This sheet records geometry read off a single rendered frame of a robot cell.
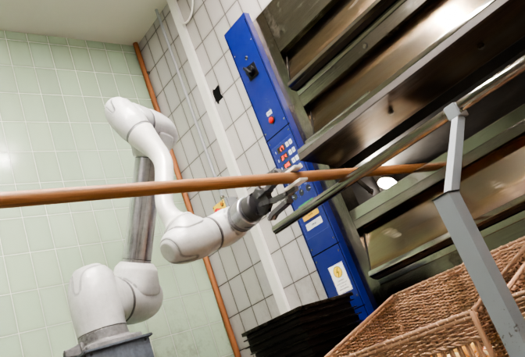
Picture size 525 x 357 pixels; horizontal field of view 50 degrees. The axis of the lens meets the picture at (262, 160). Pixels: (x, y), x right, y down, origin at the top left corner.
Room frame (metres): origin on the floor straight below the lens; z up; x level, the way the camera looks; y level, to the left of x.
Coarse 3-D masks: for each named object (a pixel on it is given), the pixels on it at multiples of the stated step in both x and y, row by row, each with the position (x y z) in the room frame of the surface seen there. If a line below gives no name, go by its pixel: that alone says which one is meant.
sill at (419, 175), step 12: (516, 108) 1.55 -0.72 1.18; (504, 120) 1.58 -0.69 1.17; (516, 120) 1.56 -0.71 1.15; (480, 132) 1.64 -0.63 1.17; (492, 132) 1.61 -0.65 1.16; (468, 144) 1.67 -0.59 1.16; (480, 144) 1.65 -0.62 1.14; (444, 156) 1.73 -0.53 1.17; (420, 168) 1.80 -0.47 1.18; (432, 168) 1.77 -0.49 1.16; (408, 180) 1.84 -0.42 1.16; (420, 180) 1.81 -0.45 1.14; (384, 192) 1.91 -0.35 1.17; (396, 192) 1.88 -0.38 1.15; (372, 204) 1.96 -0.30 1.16; (360, 216) 2.01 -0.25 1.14
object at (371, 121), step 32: (512, 0) 1.33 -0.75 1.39; (480, 32) 1.43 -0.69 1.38; (512, 32) 1.47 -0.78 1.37; (416, 64) 1.54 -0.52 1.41; (448, 64) 1.55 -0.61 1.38; (480, 64) 1.60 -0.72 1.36; (384, 96) 1.64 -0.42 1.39; (416, 96) 1.69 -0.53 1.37; (352, 128) 1.79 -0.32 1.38; (384, 128) 1.85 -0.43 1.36; (320, 160) 1.97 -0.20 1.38
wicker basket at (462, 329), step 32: (512, 256) 1.66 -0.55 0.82; (416, 288) 1.91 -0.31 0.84; (448, 288) 1.82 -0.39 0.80; (384, 320) 1.92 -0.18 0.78; (416, 320) 1.92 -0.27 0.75; (448, 320) 1.32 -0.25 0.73; (480, 320) 1.75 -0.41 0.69; (352, 352) 1.79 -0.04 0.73; (384, 352) 1.46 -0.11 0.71; (416, 352) 1.40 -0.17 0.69; (448, 352) 1.83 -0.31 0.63; (480, 352) 1.30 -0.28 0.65
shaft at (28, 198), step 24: (384, 168) 1.71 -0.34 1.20; (408, 168) 1.80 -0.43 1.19; (0, 192) 0.91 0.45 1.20; (24, 192) 0.94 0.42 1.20; (48, 192) 0.97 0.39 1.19; (72, 192) 1.00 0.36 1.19; (96, 192) 1.03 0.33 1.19; (120, 192) 1.07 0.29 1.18; (144, 192) 1.11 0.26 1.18; (168, 192) 1.16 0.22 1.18
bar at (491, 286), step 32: (512, 64) 1.16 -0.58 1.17; (480, 96) 1.23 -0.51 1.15; (416, 128) 1.36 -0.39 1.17; (384, 160) 1.44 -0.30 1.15; (448, 160) 1.20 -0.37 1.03; (448, 192) 1.11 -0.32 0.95; (288, 224) 1.74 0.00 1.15; (448, 224) 1.13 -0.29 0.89; (480, 256) 1.11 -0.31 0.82; (480, 288) 1.13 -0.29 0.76; (512, 320) 1.11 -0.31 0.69; (512, 352) 1.13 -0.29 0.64
